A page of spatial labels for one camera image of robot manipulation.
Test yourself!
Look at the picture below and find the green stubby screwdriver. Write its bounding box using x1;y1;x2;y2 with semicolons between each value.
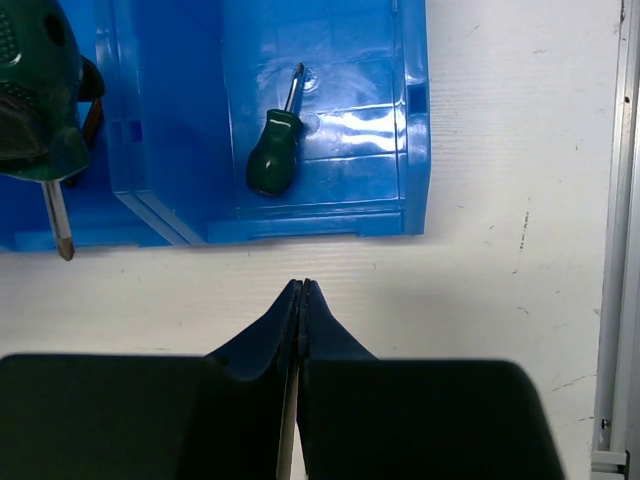
1;1;91;261
246;63;305;197

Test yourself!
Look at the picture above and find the blue plastic compartment bin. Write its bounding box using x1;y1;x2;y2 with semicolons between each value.
0;0;430;254

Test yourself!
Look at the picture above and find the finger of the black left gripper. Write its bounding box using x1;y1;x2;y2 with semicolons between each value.
1;97;50;161
79;57;105;102

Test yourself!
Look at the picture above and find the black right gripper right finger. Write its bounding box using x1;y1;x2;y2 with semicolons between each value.
297;280;564;479

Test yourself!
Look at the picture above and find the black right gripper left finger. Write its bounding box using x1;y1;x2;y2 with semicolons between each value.
1;280;302;479

